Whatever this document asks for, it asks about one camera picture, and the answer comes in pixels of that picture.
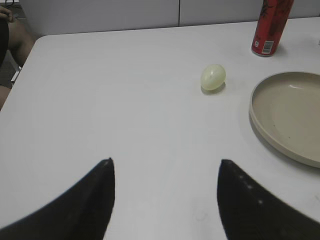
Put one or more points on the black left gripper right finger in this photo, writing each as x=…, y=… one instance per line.
x=248, y=211

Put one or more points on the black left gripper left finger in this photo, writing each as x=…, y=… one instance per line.
x=83, y=212

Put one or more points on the beige round plate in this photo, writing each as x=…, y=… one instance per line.
x=285, y=110

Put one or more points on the pale white egg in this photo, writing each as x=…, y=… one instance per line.
x=212, y=77

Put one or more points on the seated person's bare leg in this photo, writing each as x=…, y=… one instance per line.
x=14, y=37

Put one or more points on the red drink can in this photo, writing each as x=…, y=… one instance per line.
x=270, y=26

